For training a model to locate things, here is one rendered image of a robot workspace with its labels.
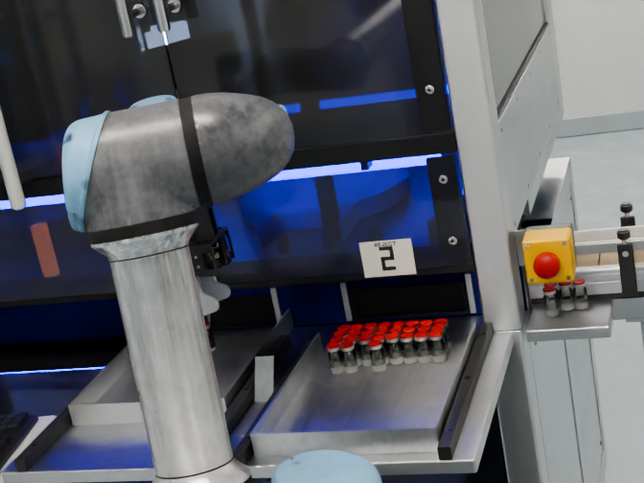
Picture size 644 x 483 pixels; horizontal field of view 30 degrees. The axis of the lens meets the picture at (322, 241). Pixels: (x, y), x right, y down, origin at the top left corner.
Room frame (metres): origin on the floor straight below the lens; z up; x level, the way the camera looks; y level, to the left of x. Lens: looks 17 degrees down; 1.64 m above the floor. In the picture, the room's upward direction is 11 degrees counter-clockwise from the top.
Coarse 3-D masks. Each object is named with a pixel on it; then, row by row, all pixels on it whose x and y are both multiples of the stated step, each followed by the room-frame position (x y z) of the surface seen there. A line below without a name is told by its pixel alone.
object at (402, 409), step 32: (320, 352) 1.80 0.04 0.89; (288, 384) 1.65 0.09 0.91; (320, 384) 1.68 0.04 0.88; (352, 384) 1.66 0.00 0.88; (384, 384) 1.64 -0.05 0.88; (416, 384) 1.62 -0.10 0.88; (448, 384) 1.60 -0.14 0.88; (288, 416) 1.59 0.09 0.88; (320, 416) 1.57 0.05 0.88; (352, 416) 1.55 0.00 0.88; (384, 416) 1.53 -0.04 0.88; (416, 416) 1.52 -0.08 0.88; (256, 448) 1.49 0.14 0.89; (288, 448) 1.47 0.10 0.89; (320, 448) 1.46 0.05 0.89; (352, 448) 1.45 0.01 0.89; (384, 448) 1.43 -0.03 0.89; (416, 448) 1.42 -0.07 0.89
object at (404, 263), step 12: (396, 240) 1.80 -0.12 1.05; (408, 240) 1.79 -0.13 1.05; (360, 252) 1.82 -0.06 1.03; (372, 252) 1.81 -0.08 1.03; (384, 252) 1.80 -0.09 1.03; (396, 252) 1.80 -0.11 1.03; (408, 252) 1.79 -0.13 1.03; (372, 264) 1.81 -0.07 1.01; (396, 264) 1.80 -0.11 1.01; (408, 264) 1.79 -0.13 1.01; (372, 276) 1.81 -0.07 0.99
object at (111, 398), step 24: (288, 312) 1.94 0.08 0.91; (216, 336) 1.97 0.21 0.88; (240, 336) 1.94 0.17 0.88; (264, 336) 1.92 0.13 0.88; (120, 360) 1.88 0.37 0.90; (216, 360) 1.86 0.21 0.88; (240, 360) 1.84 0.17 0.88; (96, 384) 1.79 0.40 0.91; (120, 384) 1.83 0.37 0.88; (240, 384) 1.69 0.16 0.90; (72, 408) 1.71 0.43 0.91; (96, 408) 1.69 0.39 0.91; (120, 408) 1.68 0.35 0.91
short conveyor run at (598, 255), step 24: (624, 216) 1.92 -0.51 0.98; (576, 240) 1.90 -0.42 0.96; (600, 240) 1.89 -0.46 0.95; (624, 240) 1.78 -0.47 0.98; (600, 264) 1.83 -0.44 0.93; (624, 264) 1.78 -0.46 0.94; (528, 288) 1.84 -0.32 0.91; (600, 288) 1.81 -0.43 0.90; (624, 288) 1.78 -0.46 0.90; (624, 312) 1.80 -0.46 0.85
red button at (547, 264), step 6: (546, 252) 1.71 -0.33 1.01; (540, 258) 1.70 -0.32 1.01; (546, 258) 1.69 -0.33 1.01; (552, 258) 1.69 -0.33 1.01; (558, 258) 1.70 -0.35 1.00; (534, 264) 1.70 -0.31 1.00; (540, 264) 1.69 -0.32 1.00; (546, 264) 1.69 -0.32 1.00; (552, 264) 1.69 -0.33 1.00; (558, 264) 1.69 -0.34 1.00; (534, 270) 1.70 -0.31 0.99; (540, 270) 1.69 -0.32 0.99; (546, 270) 1.69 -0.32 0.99; (552, 270) 1.69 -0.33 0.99; (558, 270) 1.69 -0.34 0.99; (540, 276) 1.70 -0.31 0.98; (546, 276) 1.69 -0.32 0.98; (552, 276) 1.69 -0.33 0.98
